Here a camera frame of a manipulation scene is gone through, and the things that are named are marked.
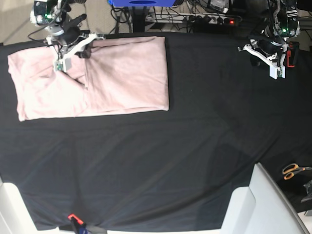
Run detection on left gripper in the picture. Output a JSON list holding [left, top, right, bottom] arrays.
[[238, 39, 287, 70]]

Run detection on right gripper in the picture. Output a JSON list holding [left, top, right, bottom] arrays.
[[46, 30, 105, 60]]

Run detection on pink T-shirt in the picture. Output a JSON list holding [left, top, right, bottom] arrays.
[[8, 37, 169, 121]]

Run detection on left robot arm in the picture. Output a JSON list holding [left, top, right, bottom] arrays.
[[238, 0, 301, 77]]

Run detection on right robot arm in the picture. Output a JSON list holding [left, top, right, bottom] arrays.
[[27, 0, 105, 63]]

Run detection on red black clamp right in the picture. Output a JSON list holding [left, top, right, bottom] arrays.
[[286, 41, 300, 68]]

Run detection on red black clamp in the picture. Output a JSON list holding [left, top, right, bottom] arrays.
[[286, 41, 300, 68], [68, 214, 84, 225]]

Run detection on blue plastic box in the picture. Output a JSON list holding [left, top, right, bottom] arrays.
[[108, 0, 175, 7]]

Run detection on white power strip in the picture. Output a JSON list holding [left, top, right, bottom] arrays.
[[145, 11, 232, 24]]

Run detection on black table cloth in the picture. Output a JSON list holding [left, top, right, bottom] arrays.
[[0, 33, 312, 232]]

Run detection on white box right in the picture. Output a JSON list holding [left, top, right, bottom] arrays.
[[220, 163, 309, 234]]

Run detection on white box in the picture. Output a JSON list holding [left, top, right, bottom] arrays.
[[220, 163, 309, 234], [0, 181, 37, 234]]

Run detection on red black clamp bottom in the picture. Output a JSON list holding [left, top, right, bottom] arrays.
[[68, 214, 84, 225]]

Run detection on white box left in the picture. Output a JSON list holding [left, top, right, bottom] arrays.
[[0, 181, 37, 234]]

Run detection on black table stand post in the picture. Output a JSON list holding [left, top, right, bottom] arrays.
[[130, 6, 147, 33]]

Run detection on orange handled scissors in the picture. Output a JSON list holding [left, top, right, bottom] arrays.
[[282, 163, 312, 180]]

